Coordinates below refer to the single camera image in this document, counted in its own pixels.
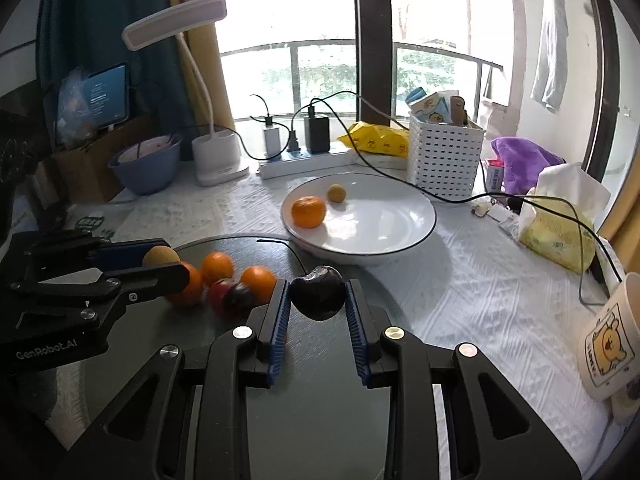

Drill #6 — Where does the grey cable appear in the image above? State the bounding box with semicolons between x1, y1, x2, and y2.
356;96;412;130

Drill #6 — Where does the dark window frame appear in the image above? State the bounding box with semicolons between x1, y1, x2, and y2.
352;0;626;188

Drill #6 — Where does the white bowl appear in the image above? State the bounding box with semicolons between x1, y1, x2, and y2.
280;173;439;267

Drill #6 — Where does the white power strip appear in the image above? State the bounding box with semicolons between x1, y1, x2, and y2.
258;147;411;180

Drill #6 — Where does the tablet with lit screen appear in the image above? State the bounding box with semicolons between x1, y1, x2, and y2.
55;62;132;133

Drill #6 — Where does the small white packet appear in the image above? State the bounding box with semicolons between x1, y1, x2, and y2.
472;200;523;238

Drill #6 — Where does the red plum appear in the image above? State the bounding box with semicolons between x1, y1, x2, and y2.
206;280;236;317

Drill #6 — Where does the blue bowl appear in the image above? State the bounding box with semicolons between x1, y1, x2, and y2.
107;135;183;196

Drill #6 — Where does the yellow tissue pack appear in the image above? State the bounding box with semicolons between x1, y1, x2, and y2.
517;162;612;273

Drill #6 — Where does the yellow curtain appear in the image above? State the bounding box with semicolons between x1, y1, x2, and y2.
167;0;236;133

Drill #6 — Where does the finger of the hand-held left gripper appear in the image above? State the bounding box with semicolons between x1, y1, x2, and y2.
10;261;192;311
25;230;176;273

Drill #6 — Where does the white desk lamp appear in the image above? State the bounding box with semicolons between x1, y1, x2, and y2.
121;0;251;187

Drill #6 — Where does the black charger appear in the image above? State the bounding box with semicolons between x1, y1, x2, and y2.
304;105;331;154

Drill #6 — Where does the dark balcony railing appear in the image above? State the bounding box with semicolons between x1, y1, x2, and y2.
220;40;505;121

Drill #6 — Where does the cardboard box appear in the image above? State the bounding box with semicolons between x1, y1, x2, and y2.
35;115;156;204

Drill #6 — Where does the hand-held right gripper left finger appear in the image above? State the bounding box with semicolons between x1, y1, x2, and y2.
60;280;293;480

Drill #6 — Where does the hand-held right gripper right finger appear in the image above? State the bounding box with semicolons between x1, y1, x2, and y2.
344;279;583;480

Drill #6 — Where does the long black cable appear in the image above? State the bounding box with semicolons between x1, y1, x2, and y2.
291;91;626;306

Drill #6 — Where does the duck print packet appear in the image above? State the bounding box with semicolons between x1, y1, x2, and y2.
410;92;453;125

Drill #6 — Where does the hanging pale garment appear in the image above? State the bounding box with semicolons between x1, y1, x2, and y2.
530;0;571;113

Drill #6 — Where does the dark purple plum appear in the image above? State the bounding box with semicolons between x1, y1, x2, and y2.
222;282;258;318

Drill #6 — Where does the small red white box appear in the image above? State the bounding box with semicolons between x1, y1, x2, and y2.
485;159;506;193

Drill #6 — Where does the purple cloth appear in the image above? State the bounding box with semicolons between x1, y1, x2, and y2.
490;136;568;196

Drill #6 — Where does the dark cherry with stem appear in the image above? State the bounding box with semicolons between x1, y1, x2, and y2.
256;238;348;322

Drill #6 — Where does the brown card tag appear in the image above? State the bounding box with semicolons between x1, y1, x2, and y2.
447;95;469;125

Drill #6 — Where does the bear print mug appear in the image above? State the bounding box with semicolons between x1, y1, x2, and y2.
579;272;640;401

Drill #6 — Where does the yellow snack packet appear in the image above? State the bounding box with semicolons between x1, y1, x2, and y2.
336;121;411;157

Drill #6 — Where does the mandarin orange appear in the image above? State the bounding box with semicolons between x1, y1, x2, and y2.
241;266;279;306
201;251;236;286
165;261;205;308
291;195;327;229

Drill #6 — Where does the grey round tray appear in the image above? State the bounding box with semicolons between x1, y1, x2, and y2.
50;235;441;480

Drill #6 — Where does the white textured tablecloth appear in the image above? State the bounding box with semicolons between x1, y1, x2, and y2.
10;160;631;480

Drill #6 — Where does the teal curtain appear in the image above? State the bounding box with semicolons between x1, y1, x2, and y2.
35;0;198;133

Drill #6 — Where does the short black charger cable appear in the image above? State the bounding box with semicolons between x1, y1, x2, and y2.
249;93;274;128

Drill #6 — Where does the white perforated basket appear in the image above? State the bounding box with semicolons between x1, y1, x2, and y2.
406;110;487;198

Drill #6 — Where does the clear plastic bag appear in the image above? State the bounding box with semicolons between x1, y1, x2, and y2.
55;67;101;148

